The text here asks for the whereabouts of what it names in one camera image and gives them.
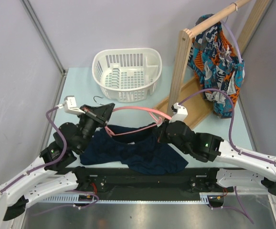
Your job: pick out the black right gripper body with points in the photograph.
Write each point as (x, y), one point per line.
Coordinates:
(185, 150)

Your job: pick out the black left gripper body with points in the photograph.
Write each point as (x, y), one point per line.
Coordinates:
(88, 126)

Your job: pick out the pink clothes hanger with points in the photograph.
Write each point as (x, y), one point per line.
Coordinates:
(157, 116)

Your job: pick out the navy blue shorts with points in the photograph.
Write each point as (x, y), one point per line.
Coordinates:
(139, 150)

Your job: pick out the colourful patterned shorts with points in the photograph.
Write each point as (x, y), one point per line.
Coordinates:
(215, 64)

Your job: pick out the lilac clothes hanger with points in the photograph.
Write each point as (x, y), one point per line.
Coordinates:
(224, 23)

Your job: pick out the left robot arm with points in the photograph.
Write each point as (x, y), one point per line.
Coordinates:
(30, 186)

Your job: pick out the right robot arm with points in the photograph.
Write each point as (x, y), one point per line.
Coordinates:
(205, 147)

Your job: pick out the white plastic basket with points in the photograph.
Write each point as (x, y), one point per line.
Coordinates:
(127, 75)

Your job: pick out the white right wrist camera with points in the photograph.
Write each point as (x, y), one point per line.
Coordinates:
(179, 113)

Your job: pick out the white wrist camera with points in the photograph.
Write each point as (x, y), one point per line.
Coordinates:
(70, 106)
(179, 113)

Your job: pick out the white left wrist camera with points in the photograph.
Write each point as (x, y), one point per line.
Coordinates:
(70, 106)

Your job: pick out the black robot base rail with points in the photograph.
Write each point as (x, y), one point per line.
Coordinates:
(122, 184)

